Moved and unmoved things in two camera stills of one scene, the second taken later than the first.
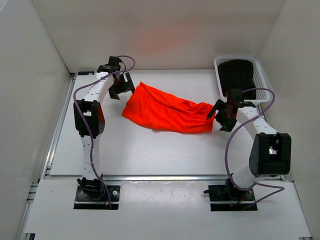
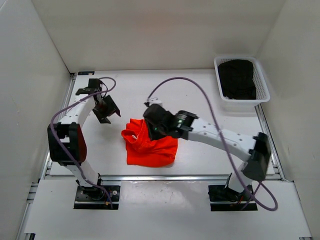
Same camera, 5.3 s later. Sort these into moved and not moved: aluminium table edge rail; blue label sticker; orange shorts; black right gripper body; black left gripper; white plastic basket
Moved: black right gripper body; orange shorts; black left gripper
Not moved: white plastic basket; blue label sticker; aluminium table edge rail
